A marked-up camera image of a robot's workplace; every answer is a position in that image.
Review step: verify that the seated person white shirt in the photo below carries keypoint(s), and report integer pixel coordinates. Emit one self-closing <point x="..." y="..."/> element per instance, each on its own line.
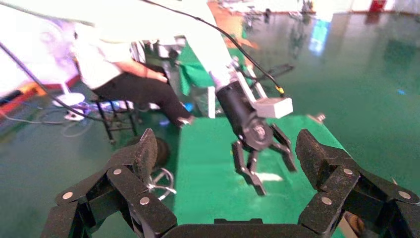
<point x="98" y="62"/>

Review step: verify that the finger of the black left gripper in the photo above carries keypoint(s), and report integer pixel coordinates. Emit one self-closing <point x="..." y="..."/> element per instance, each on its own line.
<point x="285" y="148"/>
<point x="251" y="177"/>

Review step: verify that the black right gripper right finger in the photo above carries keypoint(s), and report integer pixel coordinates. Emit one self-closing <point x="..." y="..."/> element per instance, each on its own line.
<point x="331" y="164"/>

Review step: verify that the white floor fan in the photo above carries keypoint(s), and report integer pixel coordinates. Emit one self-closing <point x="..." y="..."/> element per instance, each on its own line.
<point x="69" y="98"/>

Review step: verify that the hanging green cloth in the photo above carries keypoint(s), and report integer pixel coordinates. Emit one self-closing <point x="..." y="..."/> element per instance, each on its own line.
<point x="193" y="74"/>

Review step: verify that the dark round base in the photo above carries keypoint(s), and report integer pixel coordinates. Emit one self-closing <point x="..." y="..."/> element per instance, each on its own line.
<point x="163" y="152"/>

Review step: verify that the person bare forearm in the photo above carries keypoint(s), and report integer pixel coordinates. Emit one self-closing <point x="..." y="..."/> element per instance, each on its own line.
<point x="131" y="69"/>

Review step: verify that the black metal stool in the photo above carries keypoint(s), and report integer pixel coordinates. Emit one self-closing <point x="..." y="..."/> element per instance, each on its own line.
<point x="102" y="115"/>

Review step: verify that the small blue floor scrap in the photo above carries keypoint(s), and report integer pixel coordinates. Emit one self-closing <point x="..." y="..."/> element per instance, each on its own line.
<point x="402" y="92"/>

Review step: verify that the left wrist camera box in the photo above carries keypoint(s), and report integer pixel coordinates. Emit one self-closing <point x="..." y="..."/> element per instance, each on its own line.
<point x="274" y="107"/>

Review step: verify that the white power strip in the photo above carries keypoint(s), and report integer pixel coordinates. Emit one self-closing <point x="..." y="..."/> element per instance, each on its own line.
<point x="75" y="115"/>

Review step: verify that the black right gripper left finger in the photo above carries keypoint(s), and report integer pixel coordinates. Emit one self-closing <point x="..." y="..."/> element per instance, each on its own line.
<point x="131" y="177"/>

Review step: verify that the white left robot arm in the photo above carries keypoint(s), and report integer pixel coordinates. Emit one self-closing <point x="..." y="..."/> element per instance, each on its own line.
<point x="206" y="42"/>

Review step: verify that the green table cloth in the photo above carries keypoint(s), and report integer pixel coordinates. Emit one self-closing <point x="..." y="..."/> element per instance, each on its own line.
<point x="206" y="170"/>

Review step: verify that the red bin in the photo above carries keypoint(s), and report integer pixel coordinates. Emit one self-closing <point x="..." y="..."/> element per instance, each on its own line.
<point x="377" y="5"/>

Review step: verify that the person bare hand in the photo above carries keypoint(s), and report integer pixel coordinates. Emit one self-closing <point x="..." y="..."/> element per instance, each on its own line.
<point x="158" y="76"/>

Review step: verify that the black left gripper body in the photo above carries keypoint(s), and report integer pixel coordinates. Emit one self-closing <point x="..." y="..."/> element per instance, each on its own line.
<point x="242" y="118"/>

